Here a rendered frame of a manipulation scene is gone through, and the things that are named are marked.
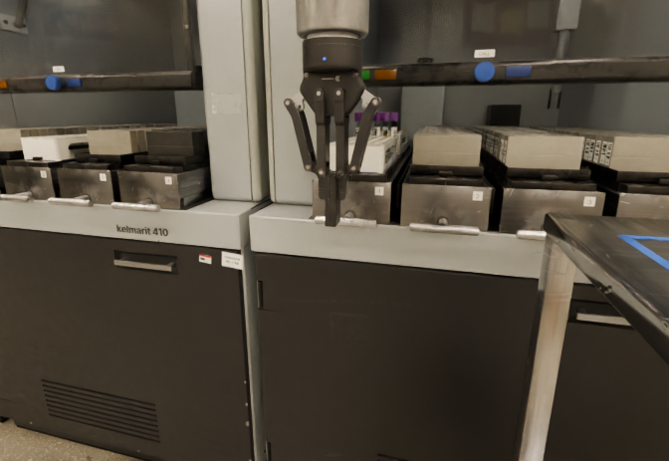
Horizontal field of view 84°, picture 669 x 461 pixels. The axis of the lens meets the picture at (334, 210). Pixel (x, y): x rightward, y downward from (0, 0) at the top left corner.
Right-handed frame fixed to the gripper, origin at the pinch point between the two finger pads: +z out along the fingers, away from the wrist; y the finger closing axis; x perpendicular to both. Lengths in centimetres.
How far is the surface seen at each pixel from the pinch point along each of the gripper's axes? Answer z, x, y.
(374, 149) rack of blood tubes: -5.6, -15.4, -3.4
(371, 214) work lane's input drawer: 4.9, -11.7, -3.7
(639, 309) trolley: -1.2, 26.9, -24.1
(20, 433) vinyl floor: 80, -16, 100
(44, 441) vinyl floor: 80, -16, 90
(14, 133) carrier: -7, -19, 82
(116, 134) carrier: -7, -19, 53
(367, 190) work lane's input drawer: 0.8, -11.7, -3.0
